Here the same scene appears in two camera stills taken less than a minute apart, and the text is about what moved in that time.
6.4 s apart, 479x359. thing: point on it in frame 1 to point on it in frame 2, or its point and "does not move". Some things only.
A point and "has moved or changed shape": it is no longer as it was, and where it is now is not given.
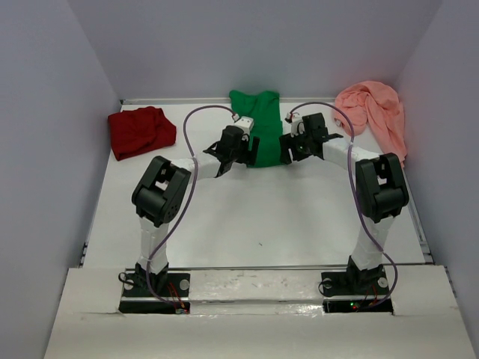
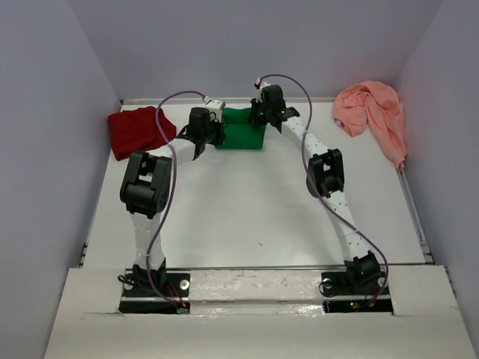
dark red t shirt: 138,131 does not move
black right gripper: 293,146 to 257,117
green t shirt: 264,108 has moved or changed shape
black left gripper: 232,157 to 218,134
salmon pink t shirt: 377,102 does not move
